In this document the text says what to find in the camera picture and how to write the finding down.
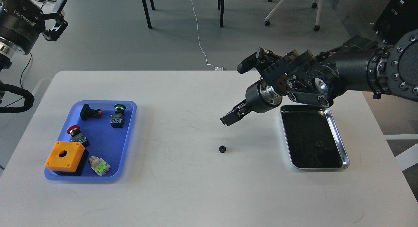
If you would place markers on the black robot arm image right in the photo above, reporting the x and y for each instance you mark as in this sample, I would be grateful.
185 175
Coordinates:
358 64

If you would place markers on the green push button switch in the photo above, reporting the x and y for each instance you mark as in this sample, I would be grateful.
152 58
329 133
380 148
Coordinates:
117 118

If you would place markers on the red emergency push button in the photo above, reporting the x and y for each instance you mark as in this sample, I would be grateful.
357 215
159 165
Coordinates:
77 136

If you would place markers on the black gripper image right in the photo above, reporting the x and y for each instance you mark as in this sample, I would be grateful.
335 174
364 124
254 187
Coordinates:
259 97

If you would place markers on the green illuminated push button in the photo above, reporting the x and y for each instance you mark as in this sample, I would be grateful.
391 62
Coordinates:
99 165

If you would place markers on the black selector switch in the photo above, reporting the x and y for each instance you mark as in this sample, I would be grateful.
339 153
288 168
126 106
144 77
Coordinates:
87 112

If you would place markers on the black table leg right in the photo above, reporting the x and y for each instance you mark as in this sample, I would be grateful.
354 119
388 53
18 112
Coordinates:
220 7

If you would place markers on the black table leg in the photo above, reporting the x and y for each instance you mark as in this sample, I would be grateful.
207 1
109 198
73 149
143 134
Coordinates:
146 12
220 7

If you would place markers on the white rolling chair base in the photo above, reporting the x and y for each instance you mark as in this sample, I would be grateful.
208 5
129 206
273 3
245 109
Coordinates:
316 5

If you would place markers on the black table leg left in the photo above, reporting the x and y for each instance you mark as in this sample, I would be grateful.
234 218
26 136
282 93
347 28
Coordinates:
146 12

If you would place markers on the blue plastic tray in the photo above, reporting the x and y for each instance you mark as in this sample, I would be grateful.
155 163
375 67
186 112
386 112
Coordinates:
105 141

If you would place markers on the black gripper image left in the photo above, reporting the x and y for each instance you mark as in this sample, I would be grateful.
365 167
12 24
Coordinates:
19 28

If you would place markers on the silver metal tray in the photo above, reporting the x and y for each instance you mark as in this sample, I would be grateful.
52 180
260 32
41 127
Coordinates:
304 126

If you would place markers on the orange button enclosure box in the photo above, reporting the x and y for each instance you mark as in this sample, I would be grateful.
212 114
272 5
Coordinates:
67 158

